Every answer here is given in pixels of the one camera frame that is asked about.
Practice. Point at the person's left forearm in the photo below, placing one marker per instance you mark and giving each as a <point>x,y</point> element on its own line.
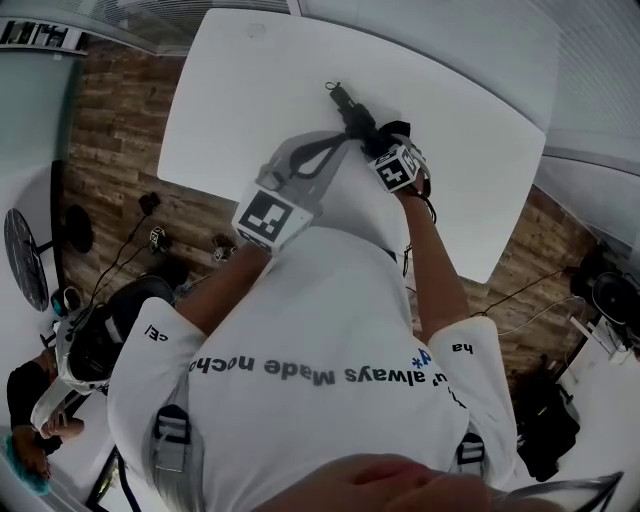
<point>220,285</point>

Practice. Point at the round black mesh panel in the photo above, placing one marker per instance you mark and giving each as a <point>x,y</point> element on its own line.
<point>25,260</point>

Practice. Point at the black pole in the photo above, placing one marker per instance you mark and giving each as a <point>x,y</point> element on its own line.
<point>57,220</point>

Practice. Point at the round black stool base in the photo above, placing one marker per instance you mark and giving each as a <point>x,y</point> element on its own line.
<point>79,227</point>

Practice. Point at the person's face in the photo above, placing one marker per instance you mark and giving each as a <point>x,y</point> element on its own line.
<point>385,482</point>

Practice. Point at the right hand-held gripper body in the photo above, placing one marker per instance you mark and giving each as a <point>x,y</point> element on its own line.
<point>392,172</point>

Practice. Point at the framed black and white pictures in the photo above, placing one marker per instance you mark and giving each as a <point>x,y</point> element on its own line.
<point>35,32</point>

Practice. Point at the black cloth item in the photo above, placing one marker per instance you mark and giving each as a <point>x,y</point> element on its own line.
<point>357,120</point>

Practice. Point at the white table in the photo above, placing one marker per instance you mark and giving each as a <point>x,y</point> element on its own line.
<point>250,100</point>

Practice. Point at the frosted glass panel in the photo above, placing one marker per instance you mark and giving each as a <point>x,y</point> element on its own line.
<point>35,100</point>

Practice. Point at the white printed t-shirt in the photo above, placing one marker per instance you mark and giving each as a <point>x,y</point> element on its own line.
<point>300,400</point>

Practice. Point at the black round fan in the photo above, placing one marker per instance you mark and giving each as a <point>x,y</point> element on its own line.
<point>612,295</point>

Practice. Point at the white and black headset rig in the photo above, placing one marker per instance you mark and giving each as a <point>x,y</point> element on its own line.
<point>85,345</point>

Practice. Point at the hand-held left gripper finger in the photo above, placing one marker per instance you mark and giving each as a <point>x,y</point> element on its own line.
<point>330,175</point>
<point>295,142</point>

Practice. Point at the small white blue object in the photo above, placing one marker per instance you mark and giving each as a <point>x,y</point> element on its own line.
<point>60,300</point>

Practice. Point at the black chair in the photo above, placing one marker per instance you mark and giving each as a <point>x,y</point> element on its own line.
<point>142,295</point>

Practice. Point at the person's right forearm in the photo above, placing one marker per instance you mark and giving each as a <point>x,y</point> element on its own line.
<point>430,260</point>

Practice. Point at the grey slatted blind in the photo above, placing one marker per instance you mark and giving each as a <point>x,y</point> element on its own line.
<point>140,25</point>

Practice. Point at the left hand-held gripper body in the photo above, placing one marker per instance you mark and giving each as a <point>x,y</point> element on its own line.
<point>265,217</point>

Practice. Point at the black backpack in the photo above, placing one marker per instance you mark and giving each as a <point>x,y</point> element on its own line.
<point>545,425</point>

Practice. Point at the eyeglasses frame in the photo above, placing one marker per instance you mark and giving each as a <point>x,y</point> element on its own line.
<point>565,492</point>

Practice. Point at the small black patterned device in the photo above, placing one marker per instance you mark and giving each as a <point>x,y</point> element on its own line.
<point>220,250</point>
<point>159,237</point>

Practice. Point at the small black box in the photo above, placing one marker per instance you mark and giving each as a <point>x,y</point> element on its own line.
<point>150,201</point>

